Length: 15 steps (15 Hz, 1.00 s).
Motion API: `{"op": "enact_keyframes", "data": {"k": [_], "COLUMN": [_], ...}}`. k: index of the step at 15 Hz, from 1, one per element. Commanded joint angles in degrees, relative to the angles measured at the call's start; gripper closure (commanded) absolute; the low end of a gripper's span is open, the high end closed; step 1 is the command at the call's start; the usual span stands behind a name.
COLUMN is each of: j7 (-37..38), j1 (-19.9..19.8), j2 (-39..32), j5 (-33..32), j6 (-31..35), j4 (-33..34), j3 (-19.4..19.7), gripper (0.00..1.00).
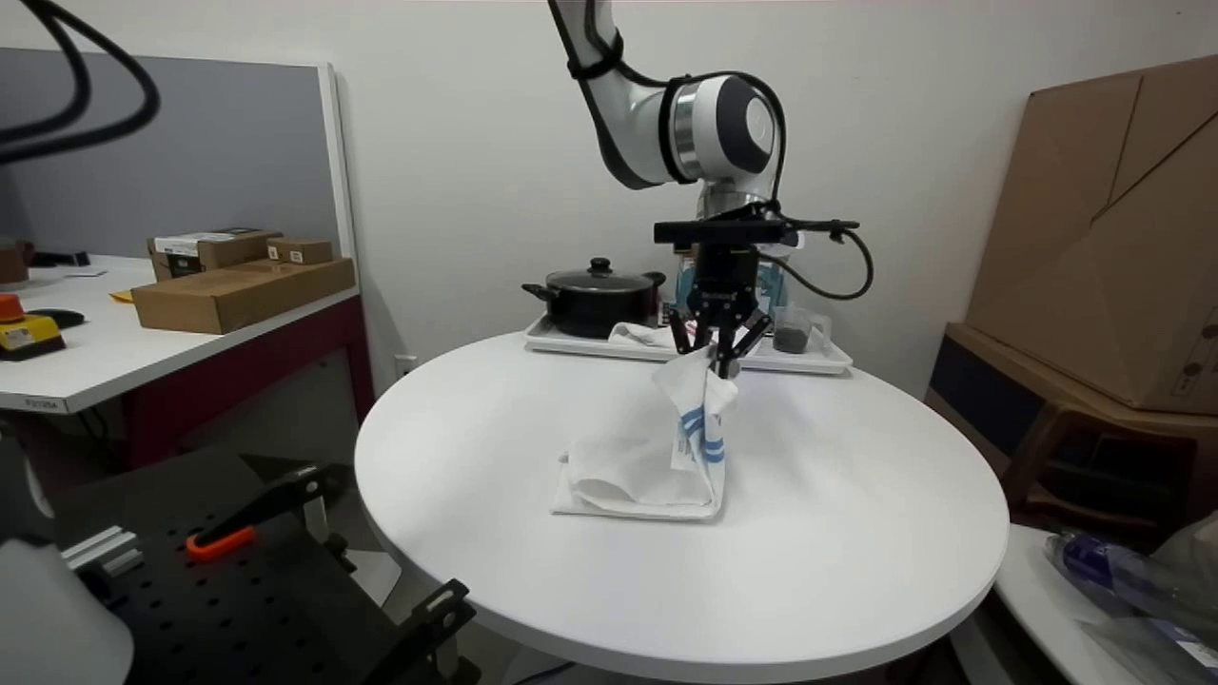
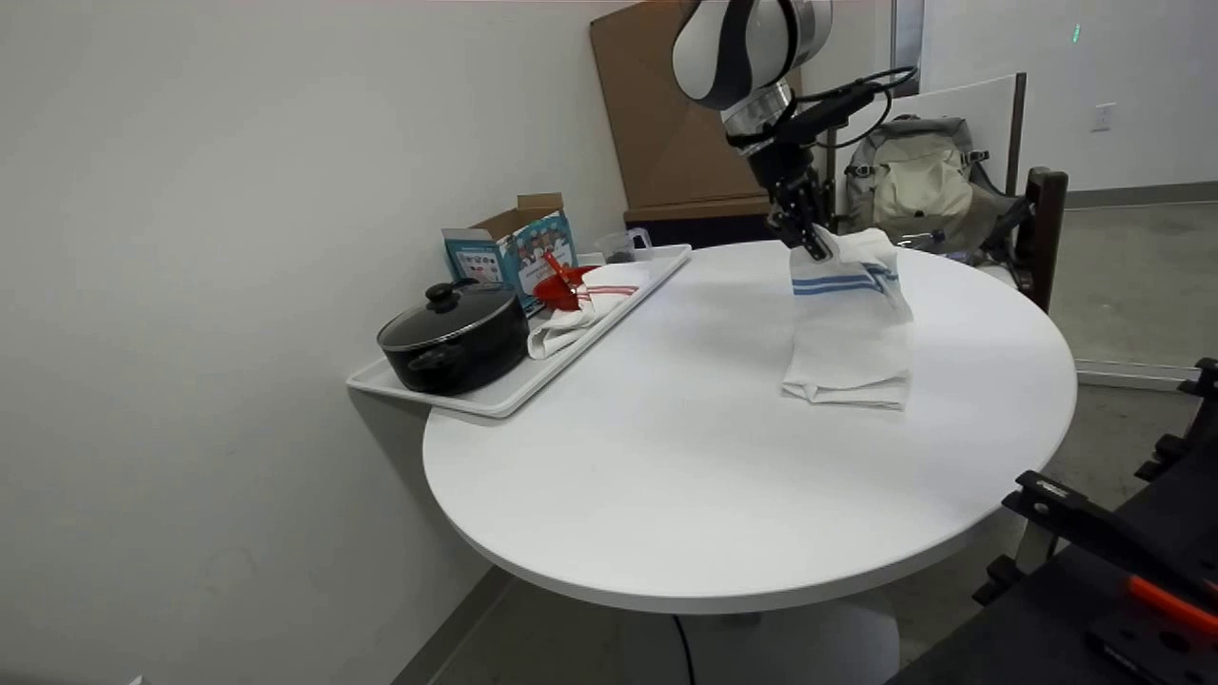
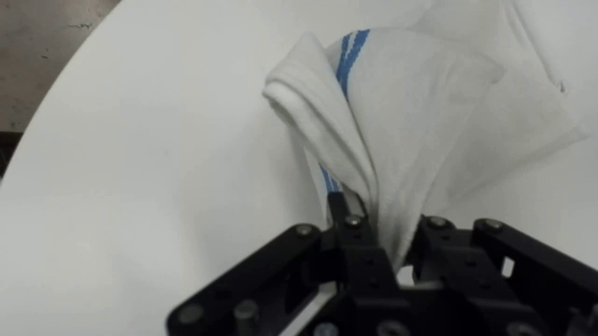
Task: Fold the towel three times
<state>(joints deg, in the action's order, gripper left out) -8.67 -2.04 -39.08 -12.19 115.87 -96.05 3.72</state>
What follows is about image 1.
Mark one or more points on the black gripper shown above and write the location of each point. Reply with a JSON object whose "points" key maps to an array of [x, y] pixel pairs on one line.
{"points": [[725, 271]]}

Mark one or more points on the white towel with blue stripes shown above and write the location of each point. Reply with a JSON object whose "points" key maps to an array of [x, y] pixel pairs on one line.
{"points": [[634, 458]]}

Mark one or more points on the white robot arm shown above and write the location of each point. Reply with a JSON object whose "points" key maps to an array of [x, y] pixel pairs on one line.
{"points": [[634, 120]]}

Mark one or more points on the open blue cardboard box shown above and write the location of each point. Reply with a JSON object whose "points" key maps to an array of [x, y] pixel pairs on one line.
{"points": [[776, 298]]}

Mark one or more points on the small grey cup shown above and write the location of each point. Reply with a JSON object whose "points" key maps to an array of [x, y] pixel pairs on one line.
{"points": [[790, 338]]}

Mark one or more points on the white cloth with red stripe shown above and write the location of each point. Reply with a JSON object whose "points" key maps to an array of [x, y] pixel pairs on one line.
{"points": [[639, 336]]}

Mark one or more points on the white rectangular tray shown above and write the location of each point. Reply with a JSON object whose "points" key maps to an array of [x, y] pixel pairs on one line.
{"points": [[812, 362]]}

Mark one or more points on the black pot with lid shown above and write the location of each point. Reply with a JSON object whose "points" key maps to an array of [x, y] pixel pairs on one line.
{"points": [[593, 307]]}

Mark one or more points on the large brown cardboard box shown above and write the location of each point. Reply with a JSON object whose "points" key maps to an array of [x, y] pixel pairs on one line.
{"points": [[1105, 253]]}

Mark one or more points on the white low surface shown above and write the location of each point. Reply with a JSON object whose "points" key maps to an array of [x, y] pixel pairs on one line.
{"points": [[1051, 610]]}

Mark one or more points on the clear plastic bag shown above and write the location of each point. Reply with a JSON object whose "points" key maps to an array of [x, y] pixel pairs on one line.
{"points": [[1128, 572]]}

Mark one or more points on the grey partition panel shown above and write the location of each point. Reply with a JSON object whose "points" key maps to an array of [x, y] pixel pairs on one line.
{"points": [[214, 153]]}

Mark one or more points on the black perforated breadboard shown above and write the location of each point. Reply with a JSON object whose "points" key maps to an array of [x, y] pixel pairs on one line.
{"points": [[251, 622]]}

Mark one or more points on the yellow emergency stop button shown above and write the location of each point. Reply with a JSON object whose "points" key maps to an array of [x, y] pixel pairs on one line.
{"points": [[28, 336]]}

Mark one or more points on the white rounded object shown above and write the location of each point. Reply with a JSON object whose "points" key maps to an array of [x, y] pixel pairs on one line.
{"points": [[49, 622]]}

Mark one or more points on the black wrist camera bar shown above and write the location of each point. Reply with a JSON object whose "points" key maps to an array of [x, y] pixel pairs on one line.
{"points": [[710, 233]]}

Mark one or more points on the white desk with red frame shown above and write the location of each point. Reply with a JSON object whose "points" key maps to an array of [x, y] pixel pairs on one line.
{"points": [[116, 362]]}

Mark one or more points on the silver aluminium rail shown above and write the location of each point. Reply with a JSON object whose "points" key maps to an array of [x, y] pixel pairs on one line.
{"points": [[99, 550]]}

